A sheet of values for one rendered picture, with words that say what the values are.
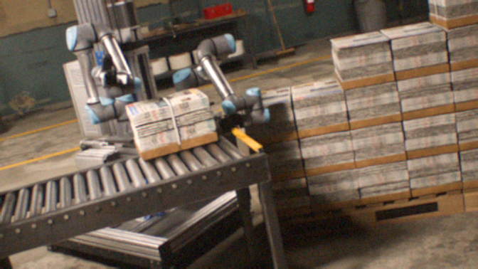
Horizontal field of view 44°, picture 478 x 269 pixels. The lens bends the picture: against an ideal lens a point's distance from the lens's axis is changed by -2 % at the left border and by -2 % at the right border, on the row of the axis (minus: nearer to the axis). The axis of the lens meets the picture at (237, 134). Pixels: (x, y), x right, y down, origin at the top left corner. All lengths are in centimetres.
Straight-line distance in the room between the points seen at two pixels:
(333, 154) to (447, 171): 65
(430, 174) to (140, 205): 174
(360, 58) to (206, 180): 121
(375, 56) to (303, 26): 722
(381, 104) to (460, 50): 50
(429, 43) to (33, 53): 733
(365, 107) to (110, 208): 156
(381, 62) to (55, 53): 707
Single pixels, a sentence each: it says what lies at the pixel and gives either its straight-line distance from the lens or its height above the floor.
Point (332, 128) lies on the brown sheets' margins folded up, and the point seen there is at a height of 63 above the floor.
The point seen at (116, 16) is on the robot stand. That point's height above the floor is 146.
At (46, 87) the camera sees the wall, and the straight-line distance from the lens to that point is 980.
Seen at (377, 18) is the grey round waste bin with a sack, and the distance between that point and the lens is 1035.
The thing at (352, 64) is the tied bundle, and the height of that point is 97.
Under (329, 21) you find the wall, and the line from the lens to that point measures 1069.
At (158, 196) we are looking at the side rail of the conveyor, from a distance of 252.
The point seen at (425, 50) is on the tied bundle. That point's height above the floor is 97.
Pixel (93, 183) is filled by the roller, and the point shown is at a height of 80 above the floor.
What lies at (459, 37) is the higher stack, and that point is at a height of 101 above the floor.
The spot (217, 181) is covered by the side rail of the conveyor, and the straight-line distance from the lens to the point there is 255.
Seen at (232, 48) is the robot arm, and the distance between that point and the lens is 335.
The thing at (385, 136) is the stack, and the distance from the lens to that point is 342.
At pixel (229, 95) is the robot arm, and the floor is 96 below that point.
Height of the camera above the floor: 159
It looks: 15 degrees down
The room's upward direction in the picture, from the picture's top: 12 degrees counter-clockwise
